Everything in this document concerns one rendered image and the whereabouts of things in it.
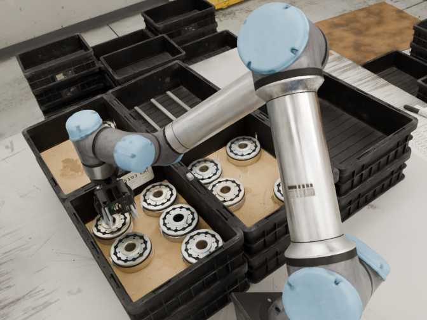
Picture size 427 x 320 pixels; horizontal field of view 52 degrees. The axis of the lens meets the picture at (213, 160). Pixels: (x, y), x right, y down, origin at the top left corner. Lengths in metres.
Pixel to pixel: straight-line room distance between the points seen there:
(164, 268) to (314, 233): 0.50
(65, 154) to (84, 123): 0.59
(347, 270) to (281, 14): 0.40
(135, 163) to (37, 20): 3.54
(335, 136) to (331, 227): 0.71
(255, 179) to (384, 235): 0.38
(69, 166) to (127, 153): 0.61
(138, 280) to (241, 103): 0.49
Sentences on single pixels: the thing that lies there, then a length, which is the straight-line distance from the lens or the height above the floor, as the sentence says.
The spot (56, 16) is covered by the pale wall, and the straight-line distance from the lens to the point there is 4.38.
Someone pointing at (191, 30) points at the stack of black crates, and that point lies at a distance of 2.86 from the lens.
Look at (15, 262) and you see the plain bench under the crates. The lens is 1.47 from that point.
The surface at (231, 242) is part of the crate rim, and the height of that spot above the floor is 0.93.
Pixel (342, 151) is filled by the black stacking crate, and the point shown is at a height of 0.83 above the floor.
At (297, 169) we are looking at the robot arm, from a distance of 0.71.
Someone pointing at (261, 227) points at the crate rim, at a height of 0.92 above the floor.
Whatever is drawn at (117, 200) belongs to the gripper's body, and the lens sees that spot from 1.07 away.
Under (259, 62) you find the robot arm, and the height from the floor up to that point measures 1.36.
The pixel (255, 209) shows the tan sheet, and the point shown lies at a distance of 1.19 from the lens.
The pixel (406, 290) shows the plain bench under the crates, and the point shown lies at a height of 0.70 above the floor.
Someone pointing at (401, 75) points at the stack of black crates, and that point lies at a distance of 2.76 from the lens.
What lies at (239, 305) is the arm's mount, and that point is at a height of 0.93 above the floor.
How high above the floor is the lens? 1.73
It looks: 42 degrees down
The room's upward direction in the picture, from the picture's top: 10 degrees counter-clockwise
